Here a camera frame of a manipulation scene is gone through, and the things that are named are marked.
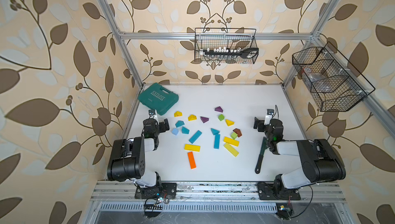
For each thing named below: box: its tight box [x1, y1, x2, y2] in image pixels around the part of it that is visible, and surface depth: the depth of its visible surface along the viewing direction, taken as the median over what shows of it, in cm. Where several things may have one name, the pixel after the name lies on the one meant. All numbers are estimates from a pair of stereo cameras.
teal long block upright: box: [213, 133, 221, 150], surface depth 93 cm
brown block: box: [232, 127, 243, 138], surface depth 95 cm
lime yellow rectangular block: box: [223, 142, 240, 157], surface depth 91 cm
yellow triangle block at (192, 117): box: [187, 114, 197, 122], surface depth 104 cm
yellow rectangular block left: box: [184, 143, 202, 153], surface depth 91 cm
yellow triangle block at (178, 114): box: [173, 110, 183, 118], surface depth 105 cm
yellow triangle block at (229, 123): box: [225, 119, 235, 127], surface depth 101 cm
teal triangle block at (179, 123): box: [174, 120, 185, 128], surface depth 101 cm
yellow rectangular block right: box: [223, 136, 240, 147], surface depth 93 cm
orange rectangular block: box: [187, 151, 197, 170], surface depth 86 cm
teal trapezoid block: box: [181, 126, 190, 135], surface depth 98 cm
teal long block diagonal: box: [188, 129, 203, 144], surface depth 95 cm
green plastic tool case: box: [137, 82, 179, 116], surface depth 108 cm
